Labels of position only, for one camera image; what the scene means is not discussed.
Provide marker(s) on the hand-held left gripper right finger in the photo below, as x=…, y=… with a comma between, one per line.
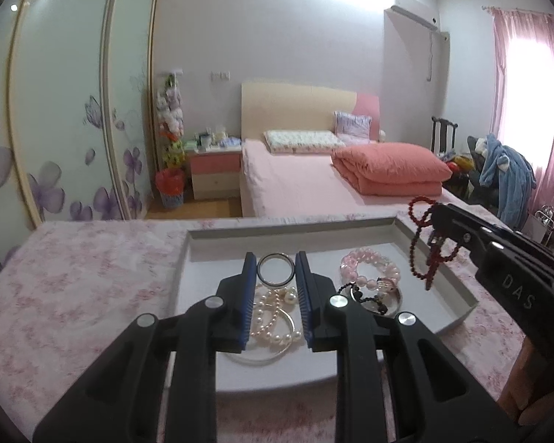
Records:
x=304, y=300

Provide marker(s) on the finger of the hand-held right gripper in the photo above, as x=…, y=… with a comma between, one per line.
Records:
x=480, y=221
x=461, y=240

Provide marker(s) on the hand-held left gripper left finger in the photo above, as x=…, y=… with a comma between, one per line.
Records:
x=248, y=300

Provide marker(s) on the silver band bangle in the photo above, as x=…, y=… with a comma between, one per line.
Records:
x=275, y=283

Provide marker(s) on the grey cardboard tray box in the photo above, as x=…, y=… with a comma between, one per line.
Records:
x=203, y=277

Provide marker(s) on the person's right hand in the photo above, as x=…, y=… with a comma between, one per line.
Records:
x=540, y=397

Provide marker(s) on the blue plush garment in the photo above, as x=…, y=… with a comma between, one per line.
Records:
x=508, y=175

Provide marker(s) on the thin silver bangle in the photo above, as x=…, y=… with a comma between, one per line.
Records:
x=258, y=360

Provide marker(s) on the white metal rack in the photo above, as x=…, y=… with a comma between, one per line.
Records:
x=542, y=221

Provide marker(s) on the colourful plush toy pile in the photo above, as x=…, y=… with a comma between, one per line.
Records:
x=461, y=161

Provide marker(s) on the dark wooden chair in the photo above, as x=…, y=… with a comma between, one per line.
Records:
x=443, y=134

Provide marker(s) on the coral folded quilt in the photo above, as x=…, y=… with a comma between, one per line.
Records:
x=388, y=166

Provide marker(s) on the bed with beige headboard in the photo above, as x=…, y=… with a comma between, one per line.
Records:
x=295, y=180

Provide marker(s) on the pink and beige nightstand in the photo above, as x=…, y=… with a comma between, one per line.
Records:
x=214, y=175

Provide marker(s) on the red waste basket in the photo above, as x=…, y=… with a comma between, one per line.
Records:
x=170, y=187

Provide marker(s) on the pink curtain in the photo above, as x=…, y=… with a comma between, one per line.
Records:
x=549, y=101

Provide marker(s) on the purple pillow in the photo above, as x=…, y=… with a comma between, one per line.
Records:
x=353, y=127

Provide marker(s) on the floral print pillow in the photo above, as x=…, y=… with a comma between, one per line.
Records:
x=300, y=140

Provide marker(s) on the pink floral tablecloth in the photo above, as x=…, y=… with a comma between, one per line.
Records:
x=74, y=309

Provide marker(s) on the white air conditioner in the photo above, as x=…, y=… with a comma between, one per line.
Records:
x=413, y=11

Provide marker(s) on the flower print sliding wardrobe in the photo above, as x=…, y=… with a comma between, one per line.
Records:
x=51, y=124

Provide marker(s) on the white wall sockets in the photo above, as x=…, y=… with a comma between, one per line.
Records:
x=220, y=74

